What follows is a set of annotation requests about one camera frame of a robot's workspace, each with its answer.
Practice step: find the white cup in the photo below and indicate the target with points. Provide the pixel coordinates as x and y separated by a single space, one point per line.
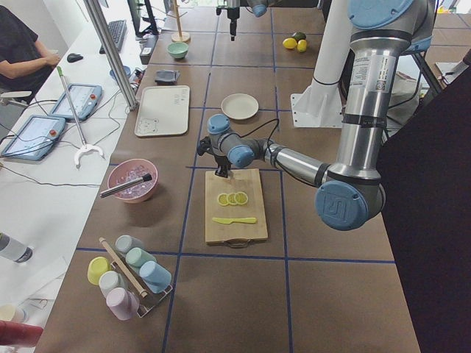
111 280

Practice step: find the pink cup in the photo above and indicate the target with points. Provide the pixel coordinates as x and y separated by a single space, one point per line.
122 303

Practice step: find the pink bowl with ice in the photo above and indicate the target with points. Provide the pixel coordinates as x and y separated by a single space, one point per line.
139 175

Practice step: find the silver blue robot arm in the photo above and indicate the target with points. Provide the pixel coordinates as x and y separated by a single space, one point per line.
349 191

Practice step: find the yellow lemon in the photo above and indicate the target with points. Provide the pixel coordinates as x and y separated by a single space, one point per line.
289 43
302 45

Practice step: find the yellow lemon lower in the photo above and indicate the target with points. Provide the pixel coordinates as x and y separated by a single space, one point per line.
302 45

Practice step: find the clear acrylic cup rack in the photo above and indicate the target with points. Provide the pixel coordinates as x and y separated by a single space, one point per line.
147 300

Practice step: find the grey folded cloth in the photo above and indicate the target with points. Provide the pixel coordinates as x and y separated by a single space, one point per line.
167 77

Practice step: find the clear water bottle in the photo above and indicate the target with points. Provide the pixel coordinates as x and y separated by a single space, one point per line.
14 250

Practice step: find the lemon slice middle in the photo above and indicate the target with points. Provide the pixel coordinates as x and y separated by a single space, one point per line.
231 199

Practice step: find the lemon slice bottom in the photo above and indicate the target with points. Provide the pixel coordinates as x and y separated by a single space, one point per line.
222 199

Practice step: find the teach pendant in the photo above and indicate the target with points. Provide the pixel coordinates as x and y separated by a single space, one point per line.
85 97
35 139

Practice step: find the wooden stand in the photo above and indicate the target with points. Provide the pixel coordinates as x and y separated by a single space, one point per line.
179 36

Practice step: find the black computer mouse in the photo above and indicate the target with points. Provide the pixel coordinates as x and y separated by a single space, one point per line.
74 57

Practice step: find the light blue cup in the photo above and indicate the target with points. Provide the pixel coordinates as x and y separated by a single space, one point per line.
156 277

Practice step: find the bamboo cutting board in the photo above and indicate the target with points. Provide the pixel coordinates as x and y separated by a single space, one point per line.
235 235

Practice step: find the dark green lime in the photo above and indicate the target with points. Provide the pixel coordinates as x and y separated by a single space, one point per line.
299 36

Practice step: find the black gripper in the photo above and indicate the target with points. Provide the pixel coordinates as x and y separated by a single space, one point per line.
221 162

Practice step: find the seated person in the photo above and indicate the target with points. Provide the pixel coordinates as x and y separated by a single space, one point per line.
25 62

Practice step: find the yellow cup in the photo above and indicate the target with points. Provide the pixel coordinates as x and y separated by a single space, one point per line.
96 268

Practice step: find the mint green bowl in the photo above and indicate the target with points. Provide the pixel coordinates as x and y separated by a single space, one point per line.
178 50

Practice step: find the steel black-tipped stick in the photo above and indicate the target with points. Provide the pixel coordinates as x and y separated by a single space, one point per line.
124 186

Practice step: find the cream bear tray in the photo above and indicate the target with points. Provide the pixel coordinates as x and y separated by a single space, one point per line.
163 111

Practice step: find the aluminium frame post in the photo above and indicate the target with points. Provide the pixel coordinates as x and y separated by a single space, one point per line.
100 25

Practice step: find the grey-blue cup top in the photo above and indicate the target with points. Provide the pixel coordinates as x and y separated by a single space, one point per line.
125 243

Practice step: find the yellow plastic knife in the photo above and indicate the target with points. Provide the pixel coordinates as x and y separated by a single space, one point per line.
228 221

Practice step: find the teach pendant far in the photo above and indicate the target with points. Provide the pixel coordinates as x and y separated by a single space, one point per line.
85 97

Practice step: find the mint green cup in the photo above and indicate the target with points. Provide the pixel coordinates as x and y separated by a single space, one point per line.
136 257

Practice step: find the cream round plate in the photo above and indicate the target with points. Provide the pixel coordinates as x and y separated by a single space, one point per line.
239 106

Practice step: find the yellow lemon upper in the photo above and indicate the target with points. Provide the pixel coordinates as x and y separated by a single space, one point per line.
289 43

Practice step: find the teach pendant near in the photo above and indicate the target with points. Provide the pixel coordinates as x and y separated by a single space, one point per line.
35 139

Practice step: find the white reacher grabber tool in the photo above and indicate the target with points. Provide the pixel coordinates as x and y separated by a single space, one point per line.
86 148

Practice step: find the black keyboard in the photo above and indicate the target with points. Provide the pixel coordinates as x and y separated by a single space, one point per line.
117 30

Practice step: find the red object corner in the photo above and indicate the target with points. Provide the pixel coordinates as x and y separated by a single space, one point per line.
20 335

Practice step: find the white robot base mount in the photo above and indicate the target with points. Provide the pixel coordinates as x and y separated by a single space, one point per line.
320 104

